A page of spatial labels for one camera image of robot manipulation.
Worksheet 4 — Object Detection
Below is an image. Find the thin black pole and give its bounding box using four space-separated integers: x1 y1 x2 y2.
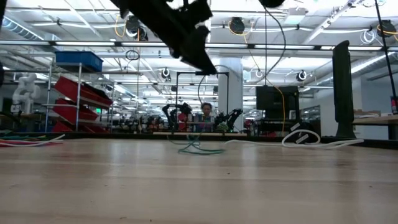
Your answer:
374 0 398 99

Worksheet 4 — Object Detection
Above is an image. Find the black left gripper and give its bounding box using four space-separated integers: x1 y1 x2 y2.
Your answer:
110 0 218 75

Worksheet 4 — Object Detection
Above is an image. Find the black camera gantry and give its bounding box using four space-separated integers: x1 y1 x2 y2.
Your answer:
175 70 230 131

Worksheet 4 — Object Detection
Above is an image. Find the black ceiling cable reel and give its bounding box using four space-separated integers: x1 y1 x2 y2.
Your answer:
376 19 397 38
126 15 149 42
228 17 247 35

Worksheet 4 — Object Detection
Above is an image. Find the metal shelving rack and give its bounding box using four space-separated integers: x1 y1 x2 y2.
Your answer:
43 62 114 134

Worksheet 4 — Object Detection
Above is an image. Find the thick white cord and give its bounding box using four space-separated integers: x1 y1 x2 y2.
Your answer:
223 129 364 149

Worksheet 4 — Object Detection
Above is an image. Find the white building column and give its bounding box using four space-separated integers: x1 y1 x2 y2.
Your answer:
217 57 244 131

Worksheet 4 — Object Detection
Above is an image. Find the long ceiling light strip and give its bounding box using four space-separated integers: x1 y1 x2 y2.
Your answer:
0 39 398 52

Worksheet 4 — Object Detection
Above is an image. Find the blue plastic bin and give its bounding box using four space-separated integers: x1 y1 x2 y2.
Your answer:
55 50 104 73

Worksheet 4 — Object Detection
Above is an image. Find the bundle of coloured wires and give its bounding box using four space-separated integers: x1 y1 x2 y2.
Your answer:
0 133 66 148

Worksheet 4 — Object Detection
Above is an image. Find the red slanted shelf bin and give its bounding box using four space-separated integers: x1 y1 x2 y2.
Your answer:
52 98 100 125
54 76 113 110
52 120 109 134

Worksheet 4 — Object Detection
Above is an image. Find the person behind robot station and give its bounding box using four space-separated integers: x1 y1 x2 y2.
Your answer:
200 102 215 132

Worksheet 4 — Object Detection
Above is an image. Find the yellow hanging cable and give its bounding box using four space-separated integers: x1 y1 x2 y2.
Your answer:
266 79 286 134

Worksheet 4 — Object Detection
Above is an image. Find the wooden top work desk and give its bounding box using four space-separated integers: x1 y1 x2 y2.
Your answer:
351 114 398 141

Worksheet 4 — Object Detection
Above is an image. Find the hanging black cable loop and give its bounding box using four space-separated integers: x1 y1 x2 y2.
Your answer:
125 49 141 62

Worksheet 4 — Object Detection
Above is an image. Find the thin green wire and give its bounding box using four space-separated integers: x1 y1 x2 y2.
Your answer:
167 65 225 156

